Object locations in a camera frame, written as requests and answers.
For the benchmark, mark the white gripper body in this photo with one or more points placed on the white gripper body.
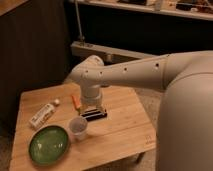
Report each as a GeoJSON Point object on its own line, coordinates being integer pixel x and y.
{"type": "Point", "coordinates": [91, 96]}

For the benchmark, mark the orange pepper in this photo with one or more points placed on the orange pepper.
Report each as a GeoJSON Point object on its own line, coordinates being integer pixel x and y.
{"type": "Point", "coordinates": [76, 102]}

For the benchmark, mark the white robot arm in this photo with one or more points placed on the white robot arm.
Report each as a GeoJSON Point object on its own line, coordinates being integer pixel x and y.
{"type": "Point", "coordinates": [185, 122]}

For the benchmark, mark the green ceramic bowl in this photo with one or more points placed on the green ceramic bowl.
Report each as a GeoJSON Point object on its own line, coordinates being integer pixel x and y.
{"type": "Point", "coordinates": [48, 145]}

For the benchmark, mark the black rectangular box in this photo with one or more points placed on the black rectangular box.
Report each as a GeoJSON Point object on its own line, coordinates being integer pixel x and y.
{"type": "Point", "coordinates": [94, 114]}

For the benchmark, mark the clear plastic cup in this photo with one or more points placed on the clear plastic cup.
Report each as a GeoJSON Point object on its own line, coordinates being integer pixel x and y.
{"type": "Point", "coordinates": [78, 127]}

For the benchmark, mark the metal pole stand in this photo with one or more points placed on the metal pole stand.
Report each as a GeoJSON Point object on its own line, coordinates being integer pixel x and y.
{"type": "Point", "coordinates": [112, 55]}

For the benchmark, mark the white tube bottle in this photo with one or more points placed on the white tube bottle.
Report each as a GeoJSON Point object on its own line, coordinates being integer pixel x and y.
{"type": "Point", "coordinates": [42, 115]}

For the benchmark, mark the wooden table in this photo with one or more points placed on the wooden table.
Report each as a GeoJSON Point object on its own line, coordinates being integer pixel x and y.
{"type": "Point", "coordinates": [125, 131]}

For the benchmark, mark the background shelf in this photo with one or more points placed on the background shelf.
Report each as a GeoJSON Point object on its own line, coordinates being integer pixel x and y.
{"type": "Point", "coordinates": [163, 7]}

